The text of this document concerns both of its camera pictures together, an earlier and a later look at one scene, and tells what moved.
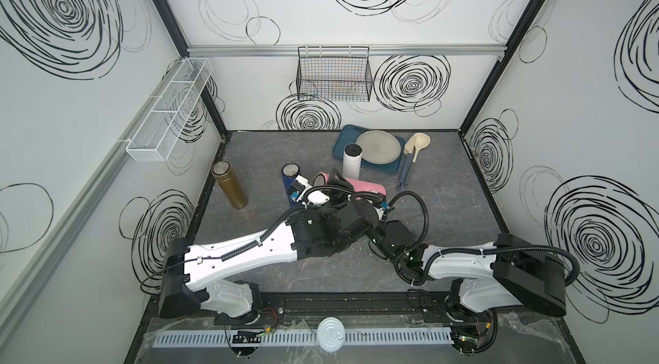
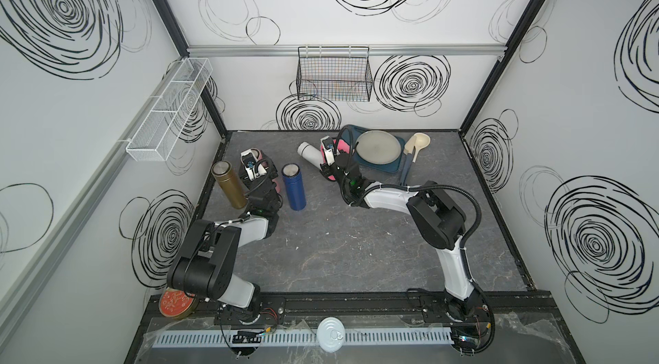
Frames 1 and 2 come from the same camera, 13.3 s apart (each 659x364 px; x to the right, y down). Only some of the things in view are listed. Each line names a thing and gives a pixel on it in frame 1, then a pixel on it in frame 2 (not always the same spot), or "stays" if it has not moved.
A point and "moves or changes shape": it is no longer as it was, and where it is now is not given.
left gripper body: [337, 197] to [266, 181]
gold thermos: [225, 175] stays
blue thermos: [289, 172] stays
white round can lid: [330, 334] stays
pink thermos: [321, 179] moves or changes shape
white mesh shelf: [154, 137] stays
